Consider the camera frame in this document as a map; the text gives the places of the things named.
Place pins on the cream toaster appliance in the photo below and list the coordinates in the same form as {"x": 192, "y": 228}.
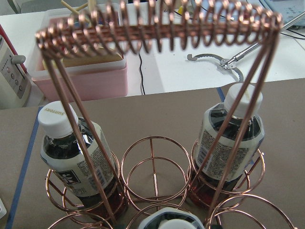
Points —
{"x": 15, "y": 86}

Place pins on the tea bottle white cap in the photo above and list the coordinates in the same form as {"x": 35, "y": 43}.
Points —
{"x": 171, "y": 218}

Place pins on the long metal reacher tool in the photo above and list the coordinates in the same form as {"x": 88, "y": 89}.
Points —
{"x": 228, "y": 64}

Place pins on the pink storage box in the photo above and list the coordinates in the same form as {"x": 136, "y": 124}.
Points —
{"x": 82, "y": 47}

